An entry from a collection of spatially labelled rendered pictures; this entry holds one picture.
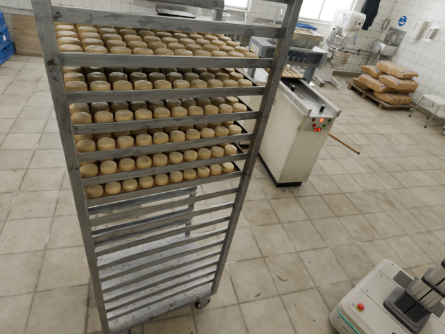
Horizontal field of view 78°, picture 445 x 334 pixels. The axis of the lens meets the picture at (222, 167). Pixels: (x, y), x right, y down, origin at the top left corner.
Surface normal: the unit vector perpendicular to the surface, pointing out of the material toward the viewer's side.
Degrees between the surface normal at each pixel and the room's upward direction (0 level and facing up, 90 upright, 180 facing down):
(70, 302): 0
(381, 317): 0
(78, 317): 0
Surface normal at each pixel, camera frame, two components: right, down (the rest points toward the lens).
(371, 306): 0.17, -0.79
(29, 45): 0.29, 0.25
